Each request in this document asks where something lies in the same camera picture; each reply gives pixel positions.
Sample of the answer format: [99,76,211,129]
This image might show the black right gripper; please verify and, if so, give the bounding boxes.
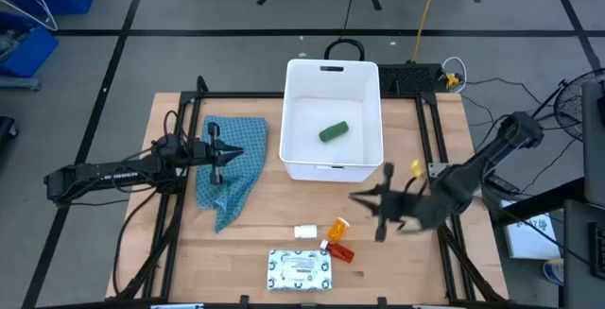
[348,163,429,243]

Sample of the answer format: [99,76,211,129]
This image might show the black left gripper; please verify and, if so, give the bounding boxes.
[191,122,245,186]

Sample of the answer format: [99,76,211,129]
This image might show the orange pill bottle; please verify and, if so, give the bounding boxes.
[326,216,352,244]

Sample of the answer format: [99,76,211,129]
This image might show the red bottle with white cap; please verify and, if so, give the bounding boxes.
[320,239,355,265]

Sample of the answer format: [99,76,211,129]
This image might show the white pill bottle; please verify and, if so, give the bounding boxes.
[293,224,319,240]

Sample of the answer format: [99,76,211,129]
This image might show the green bandage roll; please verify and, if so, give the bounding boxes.
[318,120,350,144]

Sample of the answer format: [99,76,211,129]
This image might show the white plastic bin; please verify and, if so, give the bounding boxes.
[279,58,385,183]

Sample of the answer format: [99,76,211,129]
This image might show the teal patterned cloth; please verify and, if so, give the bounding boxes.
[195,114,269,234]

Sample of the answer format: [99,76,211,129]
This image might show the white patterned wipes pack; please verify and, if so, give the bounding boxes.
[267,249,334,292]

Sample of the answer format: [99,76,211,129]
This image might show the white printed box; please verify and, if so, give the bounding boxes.
[500,198,562,260]

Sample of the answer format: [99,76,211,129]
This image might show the person's shoe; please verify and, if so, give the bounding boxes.
[542,257,566,286]

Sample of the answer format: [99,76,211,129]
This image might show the black desk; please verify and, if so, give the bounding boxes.
[489,176,605,309]

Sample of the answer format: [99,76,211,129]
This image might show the black floor fan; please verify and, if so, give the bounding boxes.
[527,67,605,143]

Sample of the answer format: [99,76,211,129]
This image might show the black object at floor edge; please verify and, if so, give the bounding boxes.
[0,115,19,155]

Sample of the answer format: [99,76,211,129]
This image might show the grey monitor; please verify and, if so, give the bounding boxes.
[580,80,605,206]

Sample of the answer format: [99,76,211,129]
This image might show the black keyboard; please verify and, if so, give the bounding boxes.
[589,222,605,280]

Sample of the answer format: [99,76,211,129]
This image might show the black aluminium table frame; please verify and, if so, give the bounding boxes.
[112,76,507,308]

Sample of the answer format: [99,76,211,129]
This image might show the black coiled cable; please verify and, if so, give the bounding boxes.
[323,0,366,62]

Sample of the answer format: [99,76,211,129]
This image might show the black floor cables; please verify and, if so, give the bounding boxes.
[460,77,582,195]

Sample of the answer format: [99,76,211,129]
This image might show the white cable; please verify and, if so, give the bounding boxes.
[441,56,468,94]

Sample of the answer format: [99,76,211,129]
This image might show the yellow extension cable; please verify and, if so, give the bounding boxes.
[410,0,444,63]

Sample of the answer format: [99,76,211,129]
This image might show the white wire hanger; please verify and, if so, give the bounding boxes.
[0,0,60,32]

